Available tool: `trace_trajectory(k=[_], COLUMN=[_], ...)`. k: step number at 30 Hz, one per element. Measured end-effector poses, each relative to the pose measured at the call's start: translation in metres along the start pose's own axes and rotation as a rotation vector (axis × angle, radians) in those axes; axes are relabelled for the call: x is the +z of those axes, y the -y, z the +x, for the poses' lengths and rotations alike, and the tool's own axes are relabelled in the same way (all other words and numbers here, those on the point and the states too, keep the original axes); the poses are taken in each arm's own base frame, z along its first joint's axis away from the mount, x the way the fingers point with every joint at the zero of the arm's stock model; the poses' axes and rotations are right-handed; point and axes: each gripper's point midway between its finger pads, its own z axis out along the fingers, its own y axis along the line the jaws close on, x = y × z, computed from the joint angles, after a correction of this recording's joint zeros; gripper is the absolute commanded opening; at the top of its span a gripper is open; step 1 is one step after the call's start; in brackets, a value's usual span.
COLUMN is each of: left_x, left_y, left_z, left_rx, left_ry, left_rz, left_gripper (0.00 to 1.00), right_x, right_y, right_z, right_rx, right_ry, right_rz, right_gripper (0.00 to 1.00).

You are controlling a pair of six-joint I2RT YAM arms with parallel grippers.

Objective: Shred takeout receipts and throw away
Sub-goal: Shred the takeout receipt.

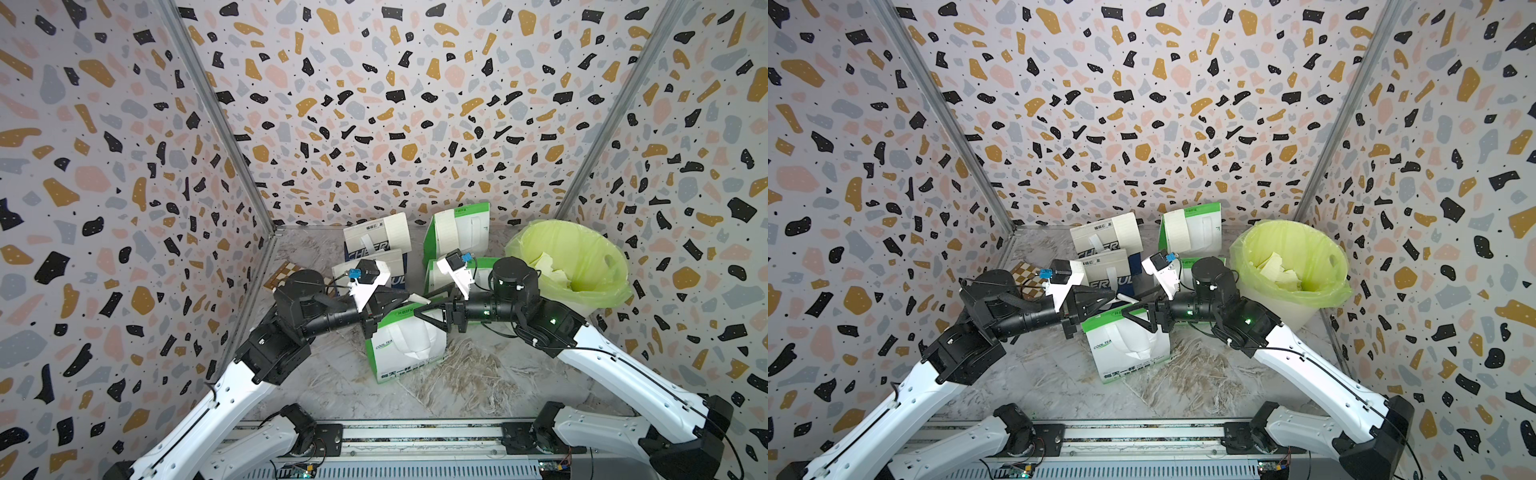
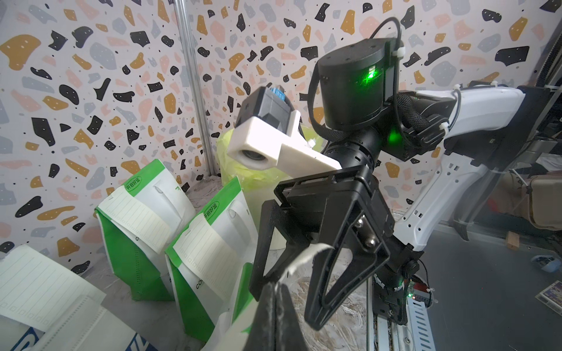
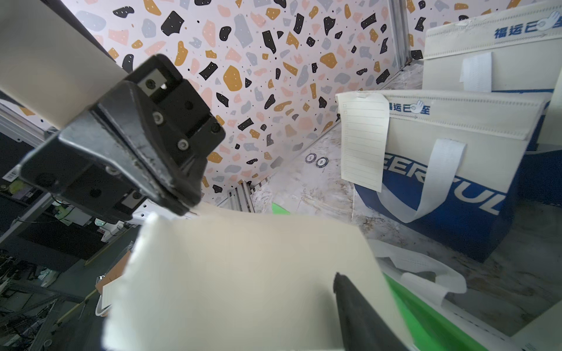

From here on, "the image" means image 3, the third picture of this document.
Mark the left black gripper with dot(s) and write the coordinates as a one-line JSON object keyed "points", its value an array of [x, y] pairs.
{"points": [[151, 135]]}

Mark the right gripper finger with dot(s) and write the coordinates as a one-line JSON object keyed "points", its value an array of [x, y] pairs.
{"points": [[361, 326]]}

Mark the green white bag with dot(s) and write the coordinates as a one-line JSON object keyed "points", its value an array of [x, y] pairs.
{"points": [[419, 284]]}

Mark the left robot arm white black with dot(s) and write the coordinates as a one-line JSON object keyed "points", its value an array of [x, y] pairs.
{"points": [[49, 62]]}

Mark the front blue white bag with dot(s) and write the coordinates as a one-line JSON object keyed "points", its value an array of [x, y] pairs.
{"points": [[452, 164]]}

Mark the blue white bag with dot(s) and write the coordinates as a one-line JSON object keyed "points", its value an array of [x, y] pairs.
{"points": [[452, 164], [512, 51]]}

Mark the back blue white bag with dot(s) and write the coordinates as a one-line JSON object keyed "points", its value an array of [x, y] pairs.
{"points": [[512, 51]]}

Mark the left corner aluminium post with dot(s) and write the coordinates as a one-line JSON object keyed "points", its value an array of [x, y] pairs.
{"points": [[399, 20]]}

